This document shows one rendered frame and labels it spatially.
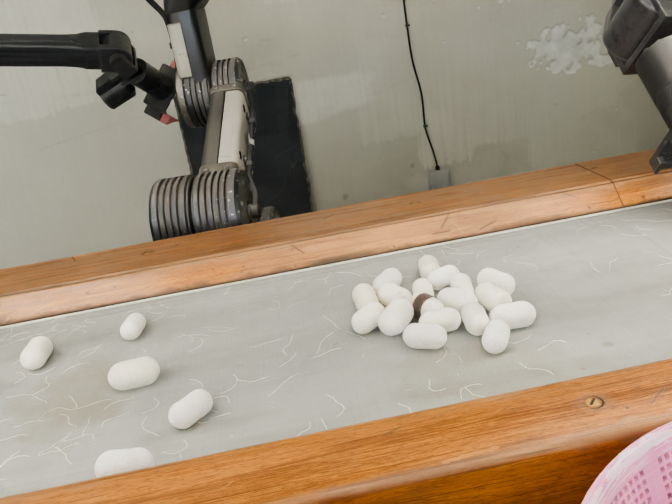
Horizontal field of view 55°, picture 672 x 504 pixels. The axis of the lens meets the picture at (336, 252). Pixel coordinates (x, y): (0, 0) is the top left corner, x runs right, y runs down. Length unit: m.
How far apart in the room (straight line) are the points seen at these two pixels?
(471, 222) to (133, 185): 2.06
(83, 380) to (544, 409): 0.35
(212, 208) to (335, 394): 0.47
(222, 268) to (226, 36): 1.90
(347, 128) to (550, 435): 2.29
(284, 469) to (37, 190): 2.41
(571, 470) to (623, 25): 0.52
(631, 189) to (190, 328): 0.48
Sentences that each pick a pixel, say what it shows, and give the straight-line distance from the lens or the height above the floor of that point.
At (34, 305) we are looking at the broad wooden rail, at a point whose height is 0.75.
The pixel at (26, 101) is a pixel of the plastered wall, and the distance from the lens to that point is 2.65.
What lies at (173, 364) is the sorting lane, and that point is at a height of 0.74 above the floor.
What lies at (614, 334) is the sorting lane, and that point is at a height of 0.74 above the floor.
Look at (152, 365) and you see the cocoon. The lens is 0.51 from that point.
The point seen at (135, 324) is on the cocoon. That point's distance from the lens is 0.59.
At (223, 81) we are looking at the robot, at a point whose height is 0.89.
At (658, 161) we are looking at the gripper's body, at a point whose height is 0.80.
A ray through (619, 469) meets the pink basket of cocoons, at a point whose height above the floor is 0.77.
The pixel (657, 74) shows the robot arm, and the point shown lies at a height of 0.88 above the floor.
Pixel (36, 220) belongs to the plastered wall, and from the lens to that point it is 2.75.
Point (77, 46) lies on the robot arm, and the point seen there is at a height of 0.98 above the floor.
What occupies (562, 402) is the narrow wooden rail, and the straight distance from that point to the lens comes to 0.39.
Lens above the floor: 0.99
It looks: 21 degrees down
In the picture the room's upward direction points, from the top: 9 degrees counter-clockwise
